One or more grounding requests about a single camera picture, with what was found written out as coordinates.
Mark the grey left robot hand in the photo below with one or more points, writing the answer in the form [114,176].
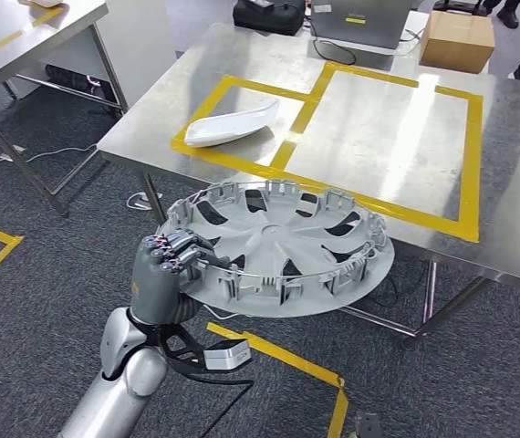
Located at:
[155,284]

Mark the grey plastic wheel hubcap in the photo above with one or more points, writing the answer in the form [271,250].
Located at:
[278,242]

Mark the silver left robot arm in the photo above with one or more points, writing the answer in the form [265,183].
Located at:
[118,387]

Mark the white curved plastic part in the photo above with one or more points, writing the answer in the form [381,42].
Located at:
[228,127]

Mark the steel workbench table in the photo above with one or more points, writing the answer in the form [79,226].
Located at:
[506,181]

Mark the small yellow tape square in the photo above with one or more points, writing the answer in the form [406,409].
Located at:
[205,151]

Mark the yellow floor tape strip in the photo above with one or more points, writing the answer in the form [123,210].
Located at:
[287,356]

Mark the white cabinet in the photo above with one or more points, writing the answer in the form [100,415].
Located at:
[141,48]

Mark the black carry bag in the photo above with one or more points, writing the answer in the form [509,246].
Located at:
[269,15]

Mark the steel side table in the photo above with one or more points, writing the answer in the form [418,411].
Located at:
[13,36]

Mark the grey laptop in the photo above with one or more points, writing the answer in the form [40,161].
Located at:
[360,24]

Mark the large yellow tape square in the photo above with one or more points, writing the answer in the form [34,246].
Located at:
[472,169]

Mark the brown cardboard box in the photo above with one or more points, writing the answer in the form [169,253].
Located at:
[456,42]

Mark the black router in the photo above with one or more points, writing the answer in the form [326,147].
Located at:
[461,6]

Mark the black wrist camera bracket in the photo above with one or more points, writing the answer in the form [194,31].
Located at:
[178,353]

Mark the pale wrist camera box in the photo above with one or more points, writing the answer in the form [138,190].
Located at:
[225,355]

